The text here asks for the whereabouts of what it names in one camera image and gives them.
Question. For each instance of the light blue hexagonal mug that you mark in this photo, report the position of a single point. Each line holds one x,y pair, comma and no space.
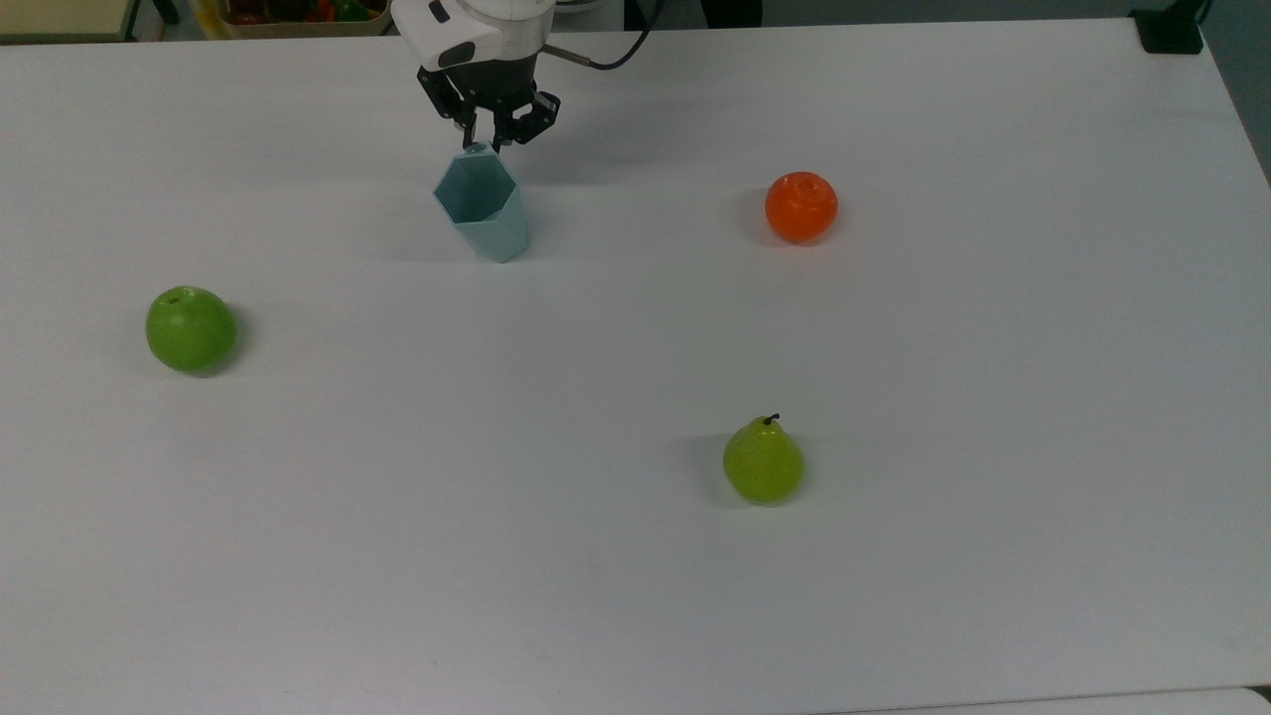
485,199

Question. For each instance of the beige side desk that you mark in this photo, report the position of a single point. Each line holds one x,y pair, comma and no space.
60,18

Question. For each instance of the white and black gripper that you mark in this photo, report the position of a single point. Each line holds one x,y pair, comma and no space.
447,35

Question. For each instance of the green toy apple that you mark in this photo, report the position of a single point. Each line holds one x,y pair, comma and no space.
191,331

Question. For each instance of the yellow-green toy pear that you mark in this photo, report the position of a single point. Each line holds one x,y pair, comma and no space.
763,465

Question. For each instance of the bin of toy fruit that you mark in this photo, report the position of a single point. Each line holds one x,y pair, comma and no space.
298,14

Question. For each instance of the dark object behind table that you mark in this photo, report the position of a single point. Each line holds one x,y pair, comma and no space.
731,12

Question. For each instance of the orange toy fruit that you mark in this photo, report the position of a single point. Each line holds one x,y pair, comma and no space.
800,209

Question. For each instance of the black table clamp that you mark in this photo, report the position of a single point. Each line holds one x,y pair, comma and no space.
1170,30

